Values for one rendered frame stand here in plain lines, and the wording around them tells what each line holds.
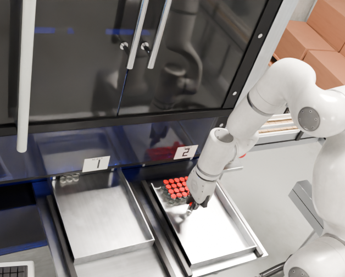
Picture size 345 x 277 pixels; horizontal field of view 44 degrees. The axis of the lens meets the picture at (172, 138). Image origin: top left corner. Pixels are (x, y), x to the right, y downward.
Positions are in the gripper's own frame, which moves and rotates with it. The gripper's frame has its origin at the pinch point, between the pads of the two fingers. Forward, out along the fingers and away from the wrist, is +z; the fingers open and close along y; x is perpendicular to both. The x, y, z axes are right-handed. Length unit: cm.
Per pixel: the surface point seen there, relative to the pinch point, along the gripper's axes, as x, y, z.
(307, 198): 94, -16, 41
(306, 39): 251, -197, 51
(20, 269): -58, 3, 12
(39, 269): -46, -17, 49
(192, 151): 5.6, -16.9, -7.6
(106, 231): -30.8, 0.2, 6.3
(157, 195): -9.5, -7.9, 3.0
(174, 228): -9.7, 6.5, 3.0
